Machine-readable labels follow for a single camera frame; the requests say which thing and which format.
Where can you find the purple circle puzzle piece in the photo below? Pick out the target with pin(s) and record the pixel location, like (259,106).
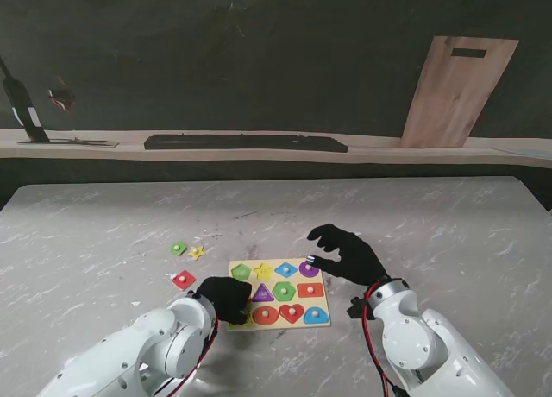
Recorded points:
(309,271)

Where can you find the yellow star puzzle piece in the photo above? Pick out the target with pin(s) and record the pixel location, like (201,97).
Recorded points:
(197,252)

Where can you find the orange oval puzzle piece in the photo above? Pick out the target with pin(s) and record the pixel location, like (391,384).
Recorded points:
(266,316)

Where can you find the light wooden shelf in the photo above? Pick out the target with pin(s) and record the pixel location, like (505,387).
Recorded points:
(388,153)

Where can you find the orange rectangle puzzle piece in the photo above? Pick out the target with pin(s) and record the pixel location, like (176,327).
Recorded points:
(310,290)

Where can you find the black long tray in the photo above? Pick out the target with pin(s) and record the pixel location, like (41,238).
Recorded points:
(246,142)

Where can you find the yellow wooden puzzle board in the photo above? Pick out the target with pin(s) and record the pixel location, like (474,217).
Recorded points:
(280,326)

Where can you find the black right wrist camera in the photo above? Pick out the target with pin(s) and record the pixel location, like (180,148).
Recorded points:
(357,308)

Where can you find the yellow trapezoid puzzle piece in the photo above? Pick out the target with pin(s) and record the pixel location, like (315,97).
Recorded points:
(250,317)

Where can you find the dark wine bottle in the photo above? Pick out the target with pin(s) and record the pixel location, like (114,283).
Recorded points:
(23,108)

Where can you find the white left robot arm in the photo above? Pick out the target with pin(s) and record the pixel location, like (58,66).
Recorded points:
(142,354)

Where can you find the wooden cutting board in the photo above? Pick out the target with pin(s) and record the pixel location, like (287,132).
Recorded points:
(457,95)

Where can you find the flat wooden coaster board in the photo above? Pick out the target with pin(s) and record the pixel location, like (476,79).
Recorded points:
(95,144)

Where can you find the blue diamond puzzle piece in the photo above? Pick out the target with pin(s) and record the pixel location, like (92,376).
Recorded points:
(286,269)

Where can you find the red wine glass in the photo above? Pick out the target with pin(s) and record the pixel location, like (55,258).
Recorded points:
(62,98)

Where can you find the blue semicircle puzzle piece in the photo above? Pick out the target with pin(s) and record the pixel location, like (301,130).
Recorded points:
(316,316)

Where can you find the red heart puzzle piece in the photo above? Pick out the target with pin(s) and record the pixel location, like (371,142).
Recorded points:
(291,313)

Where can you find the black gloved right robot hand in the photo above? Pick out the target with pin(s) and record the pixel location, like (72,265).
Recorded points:
(355,259)

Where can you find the green pentagon puzzle piece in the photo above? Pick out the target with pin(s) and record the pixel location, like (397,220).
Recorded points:
(178,247)

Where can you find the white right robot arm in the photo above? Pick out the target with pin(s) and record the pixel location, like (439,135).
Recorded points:
(427,345)

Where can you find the red square puzzle piece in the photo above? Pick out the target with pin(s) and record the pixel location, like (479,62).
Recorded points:
(184,279)

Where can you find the green hexagon puzzle piece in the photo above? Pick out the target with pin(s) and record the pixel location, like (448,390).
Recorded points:
(284,291)

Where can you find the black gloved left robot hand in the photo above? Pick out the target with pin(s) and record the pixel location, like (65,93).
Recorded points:
(226,298)

